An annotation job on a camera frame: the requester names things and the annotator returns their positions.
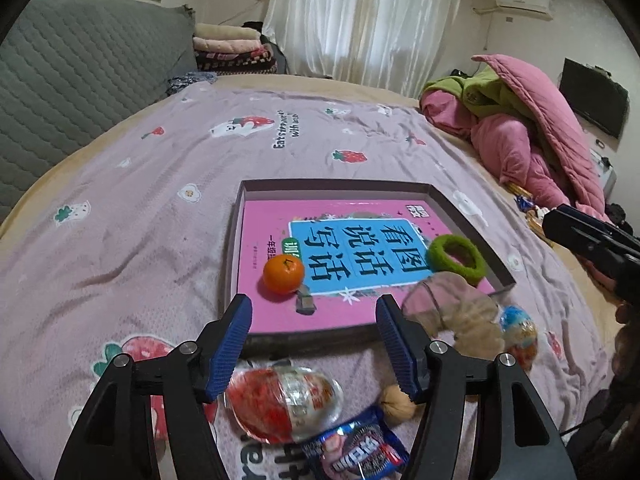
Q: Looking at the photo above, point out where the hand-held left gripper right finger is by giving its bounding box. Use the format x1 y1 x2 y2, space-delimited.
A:
375 294 576 480

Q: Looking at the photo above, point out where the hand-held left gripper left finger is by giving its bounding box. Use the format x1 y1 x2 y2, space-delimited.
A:
54 294 253 480

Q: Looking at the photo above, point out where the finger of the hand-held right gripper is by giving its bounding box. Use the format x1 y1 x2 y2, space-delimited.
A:
542 204 640 262

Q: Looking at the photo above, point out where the walnut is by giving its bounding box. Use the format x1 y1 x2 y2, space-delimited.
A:
377 385 418 422

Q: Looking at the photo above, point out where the blue toy egg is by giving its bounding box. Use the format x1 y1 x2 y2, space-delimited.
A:
497 305 540 373

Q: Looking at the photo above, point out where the shallow dark cardboard box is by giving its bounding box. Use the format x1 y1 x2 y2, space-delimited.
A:
217 179 516 361

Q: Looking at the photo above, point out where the grey metal case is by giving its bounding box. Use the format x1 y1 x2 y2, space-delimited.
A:
590 147 618 196

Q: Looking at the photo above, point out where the red wrapped toy egg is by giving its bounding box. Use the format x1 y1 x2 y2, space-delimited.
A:
225 366 345 446

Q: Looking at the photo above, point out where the tangerine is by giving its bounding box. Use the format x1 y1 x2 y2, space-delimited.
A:
262 255 306 295

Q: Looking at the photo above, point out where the beige pink hair scrunchie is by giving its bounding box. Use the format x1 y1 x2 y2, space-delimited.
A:
402 271 506 361

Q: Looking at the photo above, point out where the pink quilt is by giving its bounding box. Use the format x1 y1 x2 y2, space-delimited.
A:
419 54 613 223

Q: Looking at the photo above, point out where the dark clothing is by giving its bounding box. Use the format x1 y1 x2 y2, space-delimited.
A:
565 320 640 480

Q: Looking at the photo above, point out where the green hair scrunchie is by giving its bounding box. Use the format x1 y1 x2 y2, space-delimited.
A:
426 234 487 281

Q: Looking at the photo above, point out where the pink children's book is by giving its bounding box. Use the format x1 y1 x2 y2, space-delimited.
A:
235 199 501 336

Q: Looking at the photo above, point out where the blue snack packet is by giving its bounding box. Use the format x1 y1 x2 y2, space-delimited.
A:
300 407 411 480

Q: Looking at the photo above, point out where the black television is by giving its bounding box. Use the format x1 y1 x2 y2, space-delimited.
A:
558 57 630 138

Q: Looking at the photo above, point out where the green cloth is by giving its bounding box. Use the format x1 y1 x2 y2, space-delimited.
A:
432 65 541 121

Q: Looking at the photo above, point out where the white air conditioner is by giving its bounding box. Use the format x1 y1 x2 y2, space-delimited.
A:
495 0 553 22

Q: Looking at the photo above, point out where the dark patterned cloth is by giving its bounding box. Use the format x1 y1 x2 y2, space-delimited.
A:
165 71 218 96

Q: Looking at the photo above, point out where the folded dark checkered blanket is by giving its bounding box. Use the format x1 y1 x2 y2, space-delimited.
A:
195 50 278 75

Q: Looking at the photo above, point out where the white sheer curtain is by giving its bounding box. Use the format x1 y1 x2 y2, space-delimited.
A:
262 0 466 96

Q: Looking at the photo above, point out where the folded pink blanket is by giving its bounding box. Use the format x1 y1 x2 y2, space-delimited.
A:
192 37 271 56

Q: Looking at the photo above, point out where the grey quilted headboard cover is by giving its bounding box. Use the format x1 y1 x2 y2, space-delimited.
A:
0 0 198 221

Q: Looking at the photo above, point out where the folded beige blanket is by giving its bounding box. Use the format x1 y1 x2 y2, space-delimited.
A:
195 22 258 43

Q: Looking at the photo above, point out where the black bag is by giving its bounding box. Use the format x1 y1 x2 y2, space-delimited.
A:
242 20 288 73

